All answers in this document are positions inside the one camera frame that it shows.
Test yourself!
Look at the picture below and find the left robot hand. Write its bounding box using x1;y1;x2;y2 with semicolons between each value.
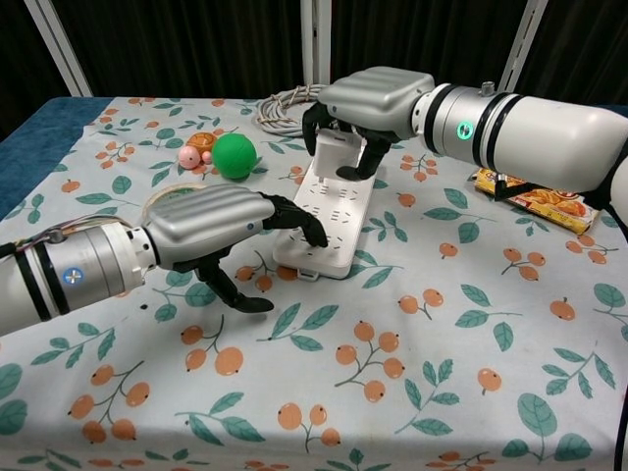
142;183;331;314

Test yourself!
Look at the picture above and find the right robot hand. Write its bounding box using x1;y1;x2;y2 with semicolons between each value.
300;70;437;181

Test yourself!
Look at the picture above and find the white plug adapter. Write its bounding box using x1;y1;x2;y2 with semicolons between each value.
313;128;368;180

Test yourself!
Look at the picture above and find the white power strip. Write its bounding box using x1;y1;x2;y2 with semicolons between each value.
272;159;378;284

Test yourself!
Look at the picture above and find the roll of white tape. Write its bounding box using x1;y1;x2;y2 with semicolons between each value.
141;183;210;220

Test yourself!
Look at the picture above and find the green ball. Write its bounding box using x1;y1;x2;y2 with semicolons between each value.
212;132;258;183

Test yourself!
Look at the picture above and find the pink and orange turtle toy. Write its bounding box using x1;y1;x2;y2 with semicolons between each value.
178;131;218;171

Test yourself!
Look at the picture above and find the floral tablecloth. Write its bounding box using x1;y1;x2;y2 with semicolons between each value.
0;96;628;471

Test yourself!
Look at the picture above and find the black curtain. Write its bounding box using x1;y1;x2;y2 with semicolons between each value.
0;0;628;143

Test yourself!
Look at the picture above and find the blue table cover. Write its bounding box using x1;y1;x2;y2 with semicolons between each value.
0;96;115;221

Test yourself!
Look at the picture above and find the yellow curry box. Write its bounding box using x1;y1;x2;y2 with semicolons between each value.
473;167;601;236

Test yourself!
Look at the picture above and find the white metal frame post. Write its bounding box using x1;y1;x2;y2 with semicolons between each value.
299;0;335;86
496;0;550;94
23;0;93;97

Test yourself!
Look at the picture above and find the grey cable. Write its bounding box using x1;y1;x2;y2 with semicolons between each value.
252;84;329;138

